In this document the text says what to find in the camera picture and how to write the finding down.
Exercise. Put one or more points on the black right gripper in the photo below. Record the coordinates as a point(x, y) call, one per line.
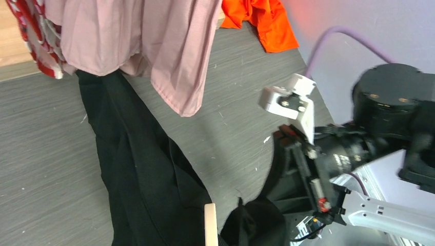
point(298, 182)

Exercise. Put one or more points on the black garment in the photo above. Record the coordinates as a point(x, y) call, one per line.
point(155, 196)

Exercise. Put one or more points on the pink pleated skirt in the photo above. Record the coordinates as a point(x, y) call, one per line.
point(168, 41)

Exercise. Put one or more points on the red poppy print garment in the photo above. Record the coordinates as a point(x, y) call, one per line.
point(40, 26)

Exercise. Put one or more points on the cream hanger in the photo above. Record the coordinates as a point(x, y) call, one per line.
point(210, 225)

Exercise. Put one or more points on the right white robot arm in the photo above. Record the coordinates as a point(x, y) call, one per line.
point(393, 109)

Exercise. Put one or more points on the wooden hanger rack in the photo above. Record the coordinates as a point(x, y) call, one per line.
point(13, 49)

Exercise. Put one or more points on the orange garment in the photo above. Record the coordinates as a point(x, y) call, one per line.
point(269, 17)

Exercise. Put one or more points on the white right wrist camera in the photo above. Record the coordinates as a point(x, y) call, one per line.
point(293, 103)

